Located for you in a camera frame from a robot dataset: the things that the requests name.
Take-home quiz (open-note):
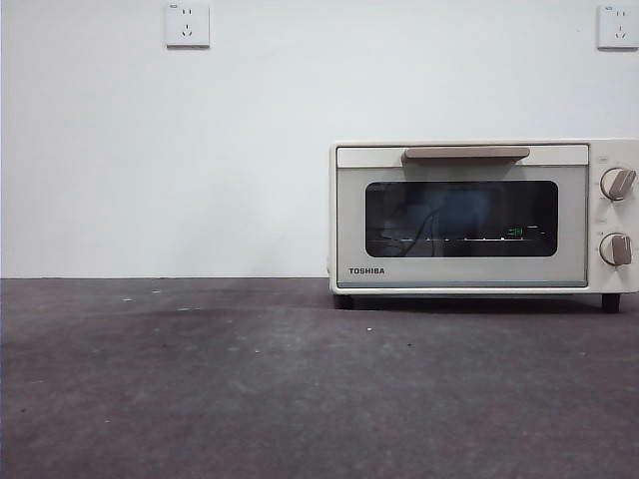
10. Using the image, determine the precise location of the oven door with beige handle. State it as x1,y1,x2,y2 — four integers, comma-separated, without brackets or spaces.
334,143,590,289

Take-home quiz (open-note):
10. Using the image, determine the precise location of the blue ribbed bowl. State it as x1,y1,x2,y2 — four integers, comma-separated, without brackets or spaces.
416,192,493,239

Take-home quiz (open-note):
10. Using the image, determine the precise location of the cream toaster oven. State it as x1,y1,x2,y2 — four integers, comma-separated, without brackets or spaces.
327,138,639,314

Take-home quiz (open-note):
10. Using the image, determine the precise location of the beige timer knob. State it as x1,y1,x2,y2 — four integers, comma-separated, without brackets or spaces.
598,232,634,266

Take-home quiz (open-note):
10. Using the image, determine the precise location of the beige temperature knob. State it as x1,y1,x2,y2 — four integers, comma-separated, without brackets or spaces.
598,168,638,203

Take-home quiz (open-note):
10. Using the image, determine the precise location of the white wall socket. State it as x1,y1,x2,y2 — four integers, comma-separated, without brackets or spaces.
596,4,639,50
166,2,211,50

